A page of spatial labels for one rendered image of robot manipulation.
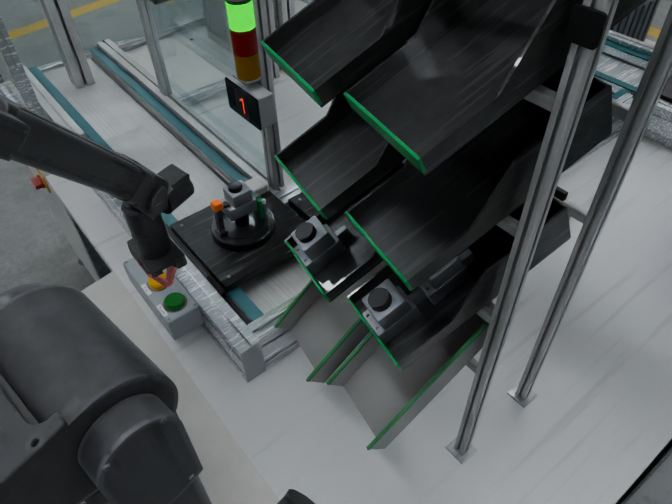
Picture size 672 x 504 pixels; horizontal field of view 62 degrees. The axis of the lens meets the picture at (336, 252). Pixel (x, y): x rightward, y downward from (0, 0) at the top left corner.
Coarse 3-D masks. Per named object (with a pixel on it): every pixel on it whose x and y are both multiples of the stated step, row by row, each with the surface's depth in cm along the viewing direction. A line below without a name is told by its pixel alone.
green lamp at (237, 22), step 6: (228, 6) 102; (234, 6) 102; (240, 6) 102; (246, 6) 102; (252, 6) 103; (228, 12) 103; (234, 12) 102; (240, 12) 102; (246, 12) 103; (252, 12) 104; (228, 18) 104; (234, 18) 103; (240, 18) 103; (246, 18) 103; (252, 18) 104; (234, 24) 104; (240, 24) 104; (246, 24) 104; (252, 24) 105; (234, 30) 105; (240, 30) 105; (246, 30) 105
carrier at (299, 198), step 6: (294, 198) 131; (300, 198) 131; (306, 198) 131; (294, 204) 130; (300, 204) 130; (306, 204) 130; (300, 210) 129; (306, 210) 128; (312, 210) 128; (306, 216) 128; (312, 216) 127
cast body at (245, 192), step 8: (232, 184) 116; (240, 184) 116; (224, 192) 117; (232, 192) 115; (240, 192) 115; (248, 192) 116; (224, 200) 118; (232, 200) 115; (240, 200) 116; (248, 200) 117; (256, 200) 121; (232, 208) 116; (240, 208) 117; (248, 208) 119; (256, 208) 120; (232, 216) 117; (240, 216) 119
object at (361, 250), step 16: (384, 176) 89; (368, 192) 88; (336, 224) 88; (352, 224) 86; (288, 240) 88; (352, 240) 85; (352, 256) 84; (368, 256) 82; (320, 272) 84; (336, 272) 83; (352, 272) 80; (320, 288) 80; (336, 288) 80
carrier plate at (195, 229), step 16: (208, 208) 130; (272, 208) 129; (288, 208) 129; (176, 224) 126; (192, 224) 126; (208, 224) 126; (288, 224) 125; (192, 240) 122; (208, 240) 122; (272, 240) 122; (208, 256) 119; (224, 256) 119; (240, 256) 119; (256, 256) 118; (272, 256) 118; (288, 256) 120; (224, 272) 115; (240, 272) 115; (256, 272) 116; (224, 288) 114
